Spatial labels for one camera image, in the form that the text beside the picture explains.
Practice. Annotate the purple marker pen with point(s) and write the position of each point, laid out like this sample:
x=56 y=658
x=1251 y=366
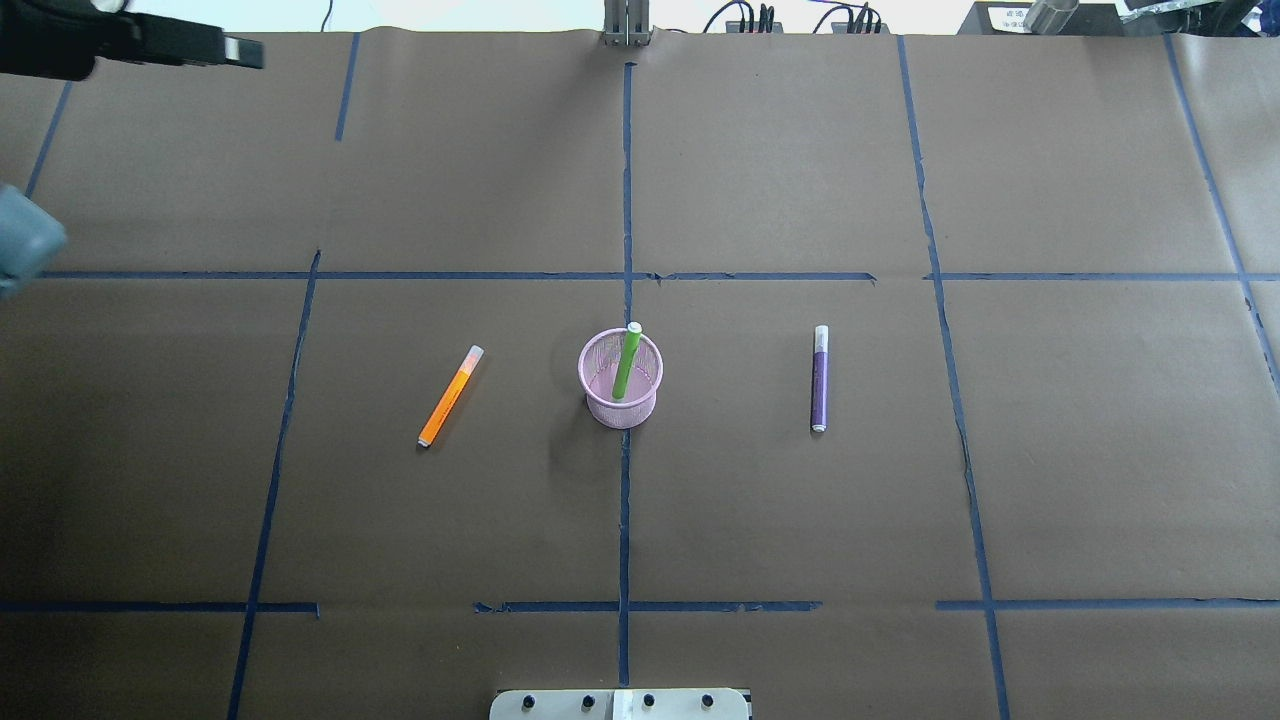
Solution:
x=820 y=369

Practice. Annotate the orange highlighter pen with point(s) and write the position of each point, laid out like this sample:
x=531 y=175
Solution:
x=451 y=395

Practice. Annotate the green highlighter pen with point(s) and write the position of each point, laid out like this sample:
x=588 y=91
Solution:
x=628 y=350

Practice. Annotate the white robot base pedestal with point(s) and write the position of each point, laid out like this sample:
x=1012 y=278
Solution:
x=623 y=703

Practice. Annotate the pink mesh pen holder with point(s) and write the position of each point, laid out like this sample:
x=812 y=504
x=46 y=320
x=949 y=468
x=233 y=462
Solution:
x=595 y=368

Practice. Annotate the aluminium frame post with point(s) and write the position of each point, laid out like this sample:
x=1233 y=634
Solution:
x=626 y=23

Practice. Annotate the metal cup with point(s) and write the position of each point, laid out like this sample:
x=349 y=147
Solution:
x=1048 y=17

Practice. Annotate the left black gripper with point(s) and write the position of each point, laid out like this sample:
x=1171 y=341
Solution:
x=150 y=42

